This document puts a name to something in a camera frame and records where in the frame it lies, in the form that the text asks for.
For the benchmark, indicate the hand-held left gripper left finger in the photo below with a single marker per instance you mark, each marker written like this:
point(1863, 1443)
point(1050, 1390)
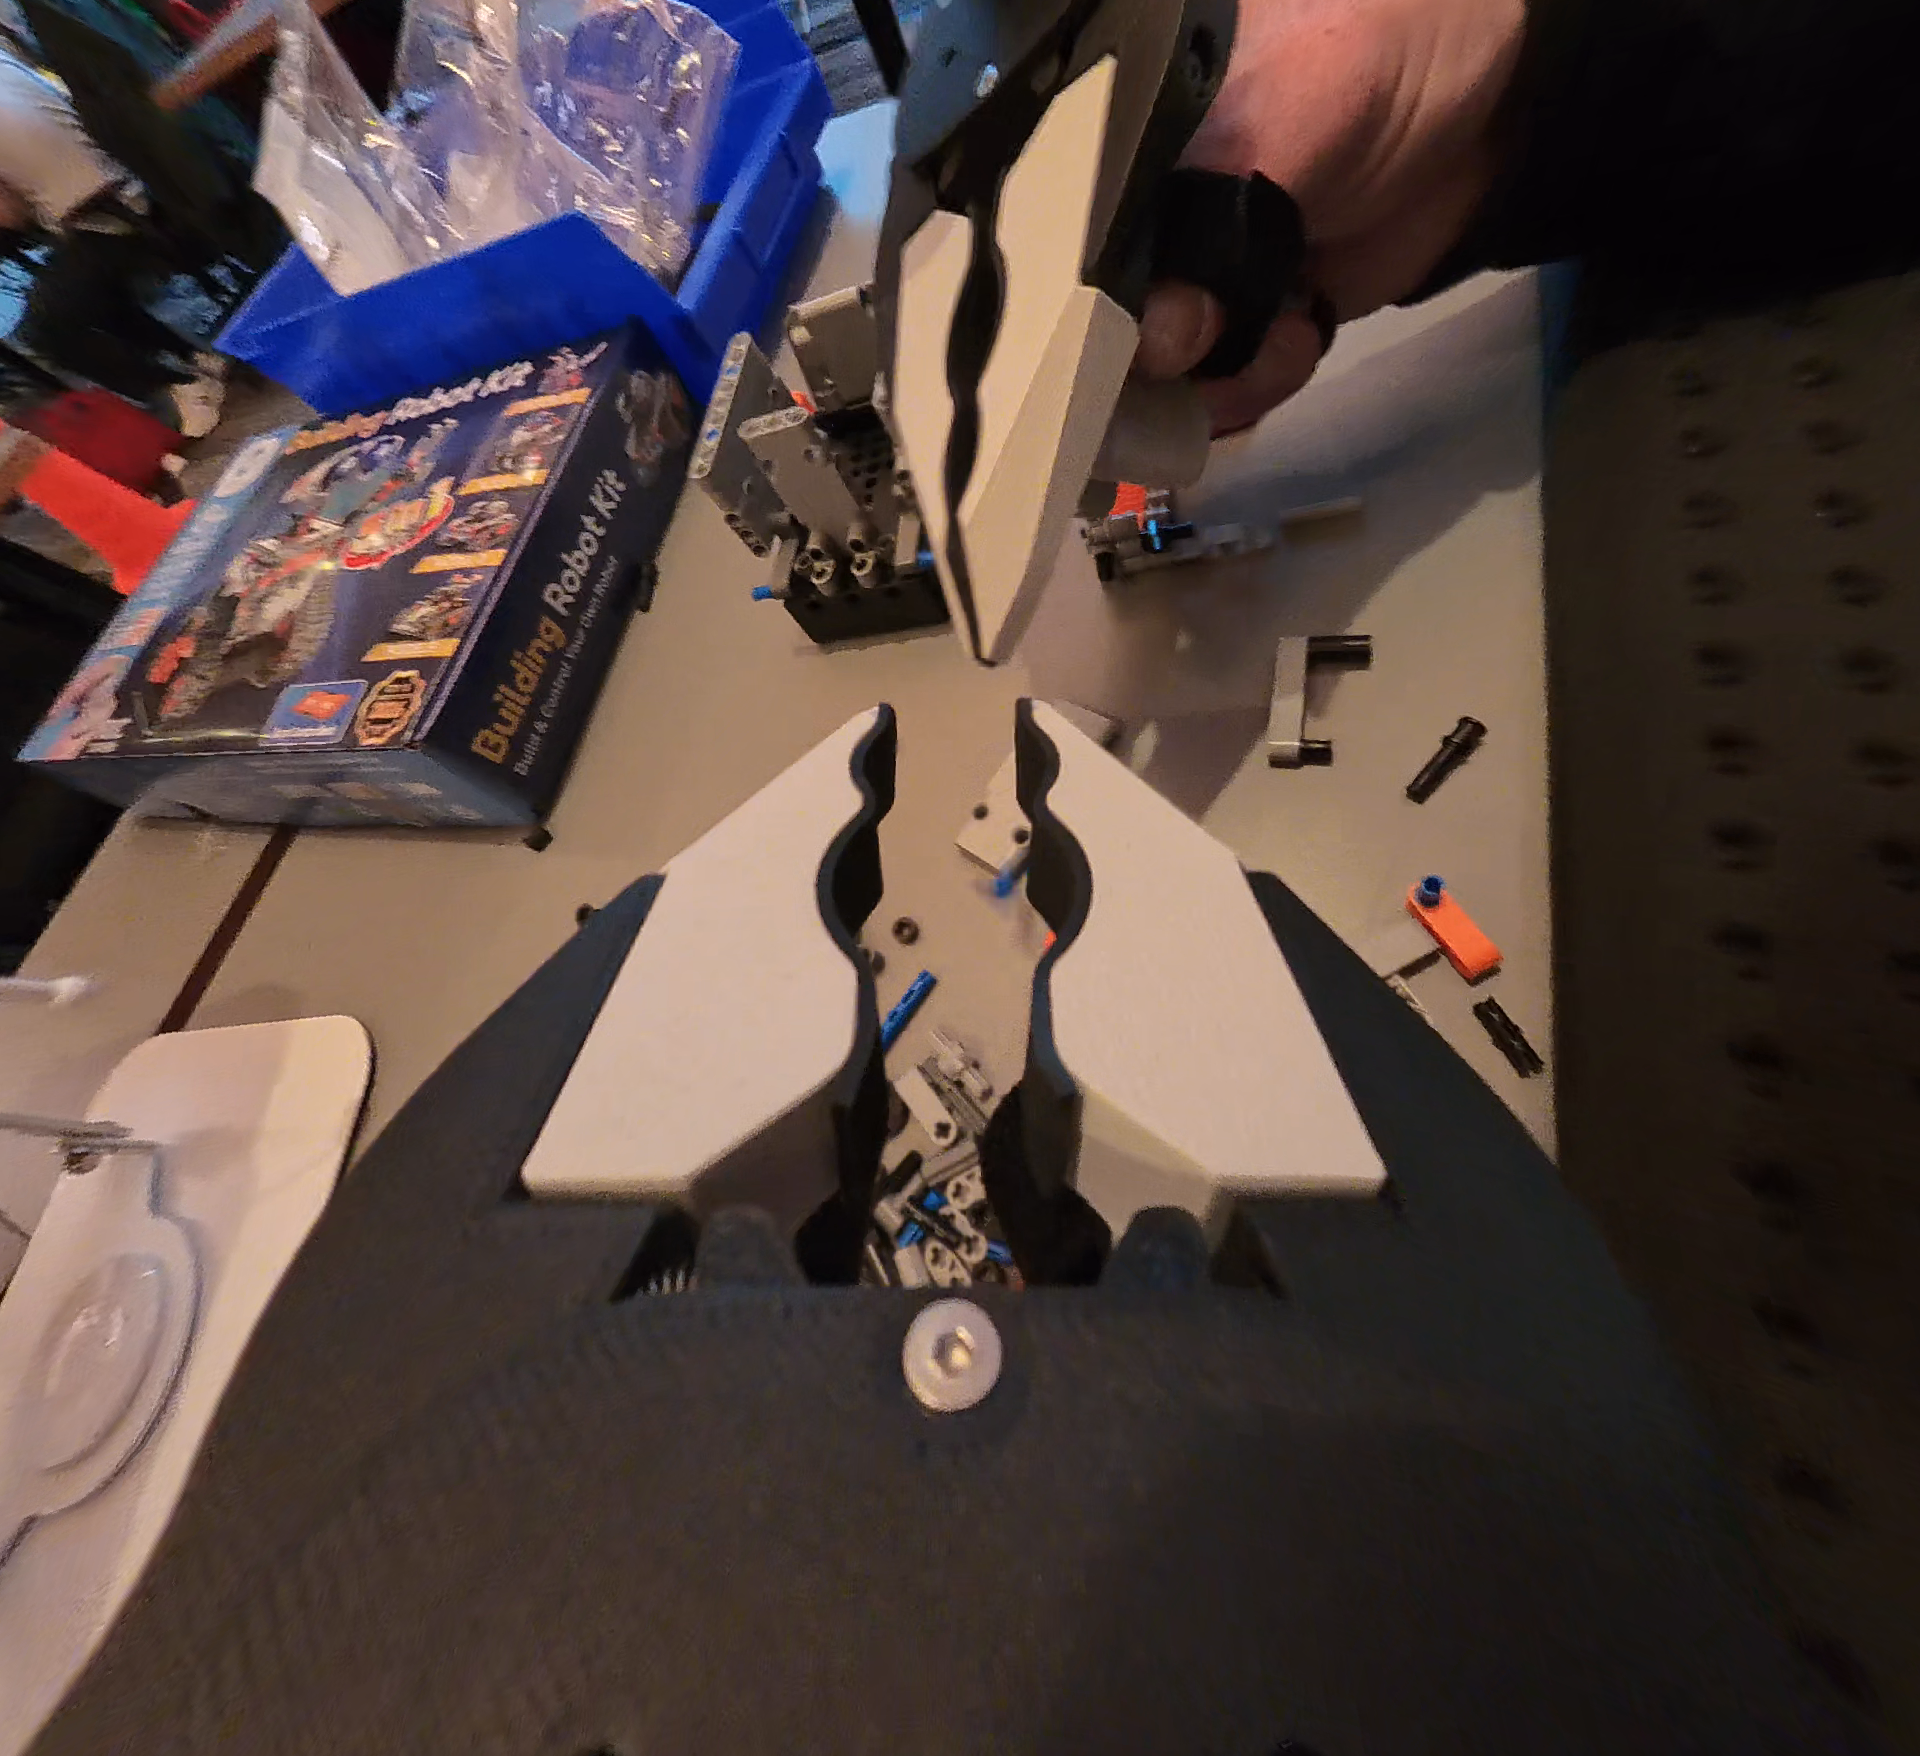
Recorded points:
point(704, 1037)

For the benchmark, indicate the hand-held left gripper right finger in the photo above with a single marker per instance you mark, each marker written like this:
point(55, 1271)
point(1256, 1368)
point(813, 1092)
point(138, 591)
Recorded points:
point(1201, 1037)

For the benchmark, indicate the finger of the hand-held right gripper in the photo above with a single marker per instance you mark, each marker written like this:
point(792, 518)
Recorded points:
point(925, 362)
point(1048, 362)

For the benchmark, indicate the pile of small building parts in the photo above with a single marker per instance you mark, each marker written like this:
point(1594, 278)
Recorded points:
point(945, 1081)

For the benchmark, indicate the person's right forearm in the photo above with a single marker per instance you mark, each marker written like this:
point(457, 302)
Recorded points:
point(1724, 31)

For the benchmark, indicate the person's right hand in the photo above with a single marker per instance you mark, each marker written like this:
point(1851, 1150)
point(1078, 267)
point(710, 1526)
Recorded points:
point(1379, 92)

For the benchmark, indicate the grey partly built model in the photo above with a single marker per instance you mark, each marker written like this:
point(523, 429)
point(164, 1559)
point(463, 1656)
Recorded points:
point(809, 466)

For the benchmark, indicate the orange ribbed beam assembly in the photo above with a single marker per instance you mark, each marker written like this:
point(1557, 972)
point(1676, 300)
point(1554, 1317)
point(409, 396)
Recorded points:
point(1170, 536)

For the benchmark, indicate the orange connector block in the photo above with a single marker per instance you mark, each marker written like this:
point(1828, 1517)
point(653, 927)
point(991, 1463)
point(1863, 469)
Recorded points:
point(1458, 933)

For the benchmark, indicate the grey rectangular panel piece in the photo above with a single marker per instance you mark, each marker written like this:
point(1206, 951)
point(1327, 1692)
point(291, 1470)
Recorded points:
point(991, 828)

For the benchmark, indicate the black short pin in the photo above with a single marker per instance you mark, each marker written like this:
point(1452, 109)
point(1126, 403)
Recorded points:
point(1507, 1037)

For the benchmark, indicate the short grey axle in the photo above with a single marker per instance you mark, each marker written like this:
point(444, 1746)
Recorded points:
point(1320, 510)

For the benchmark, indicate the black long pin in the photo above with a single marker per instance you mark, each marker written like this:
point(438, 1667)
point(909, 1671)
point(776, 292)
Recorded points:
point(1445, 761)

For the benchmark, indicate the blue plastic bin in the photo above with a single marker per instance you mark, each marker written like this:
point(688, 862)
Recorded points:
point(495, 288)

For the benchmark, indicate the clear plastic bags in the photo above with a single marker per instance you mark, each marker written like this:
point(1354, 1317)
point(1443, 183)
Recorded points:
point(540, 92)

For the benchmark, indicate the white book stand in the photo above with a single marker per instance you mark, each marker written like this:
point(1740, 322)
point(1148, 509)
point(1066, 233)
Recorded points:
point(224, 1112)

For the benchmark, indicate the blue robot kit box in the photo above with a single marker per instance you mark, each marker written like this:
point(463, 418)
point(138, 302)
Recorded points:
point(376, 588)

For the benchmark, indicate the red bag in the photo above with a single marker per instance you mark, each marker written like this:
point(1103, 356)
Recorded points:
point(88, 481)

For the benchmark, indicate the grey bracket frame piece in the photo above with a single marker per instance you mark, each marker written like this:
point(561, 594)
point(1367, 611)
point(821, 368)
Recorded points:
point(1294, 706)

